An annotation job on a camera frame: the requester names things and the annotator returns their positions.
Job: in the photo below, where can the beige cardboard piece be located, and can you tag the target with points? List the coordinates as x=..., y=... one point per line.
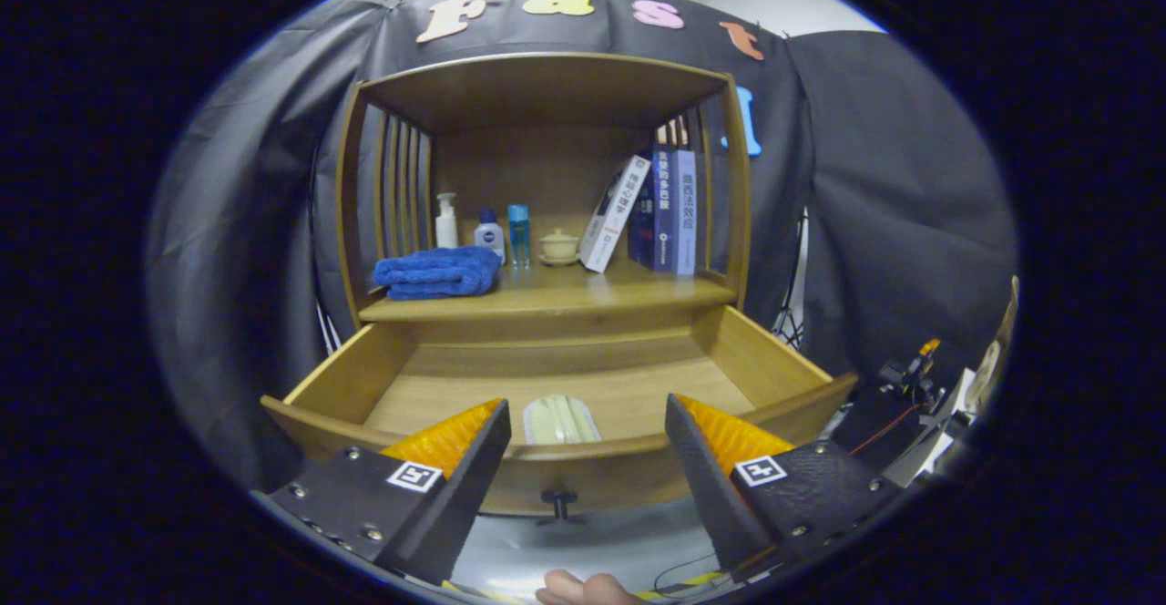
x=993, y=354

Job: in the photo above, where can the lavender book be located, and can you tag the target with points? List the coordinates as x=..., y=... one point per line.
x=686, y=213

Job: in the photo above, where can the white book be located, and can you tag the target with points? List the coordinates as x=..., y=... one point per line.
x=615, y=213

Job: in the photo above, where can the black tripod stand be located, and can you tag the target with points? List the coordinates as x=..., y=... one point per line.
x=800, y=259

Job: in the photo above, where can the wooden countertop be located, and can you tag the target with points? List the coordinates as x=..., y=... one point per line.
x=592, y=288

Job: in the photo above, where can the green scrub brush white pad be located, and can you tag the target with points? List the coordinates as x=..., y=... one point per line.
x=560, y=421

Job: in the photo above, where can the wooden cabinet with shelf hutch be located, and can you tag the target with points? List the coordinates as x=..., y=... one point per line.
x=537, y=177

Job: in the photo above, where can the folded blue towel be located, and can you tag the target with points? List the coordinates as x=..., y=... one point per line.
x=437, y=272

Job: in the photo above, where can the cream lidded teacup with saucer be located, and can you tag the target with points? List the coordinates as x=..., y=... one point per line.
x=558, y=246

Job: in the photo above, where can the white pump bottle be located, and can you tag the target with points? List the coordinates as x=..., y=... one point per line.
x=446, y=227

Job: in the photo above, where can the dark navy book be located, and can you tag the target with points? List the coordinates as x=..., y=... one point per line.
x=642, y=231

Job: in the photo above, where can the clear blue bottle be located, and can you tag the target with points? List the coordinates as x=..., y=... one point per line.
x=518, y=236

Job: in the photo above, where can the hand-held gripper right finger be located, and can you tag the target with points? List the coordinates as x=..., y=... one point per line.
x=720, y=505

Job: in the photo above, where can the white lotion bottle blue cap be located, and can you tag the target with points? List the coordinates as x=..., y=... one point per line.
x=489, y=239

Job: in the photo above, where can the blue book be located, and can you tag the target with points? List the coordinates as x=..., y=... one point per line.
x=663, y=213

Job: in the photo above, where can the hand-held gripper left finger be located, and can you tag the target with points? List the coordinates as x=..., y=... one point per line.
x=451, y=514

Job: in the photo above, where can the black and orange device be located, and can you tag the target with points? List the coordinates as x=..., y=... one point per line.
x=911, y=374

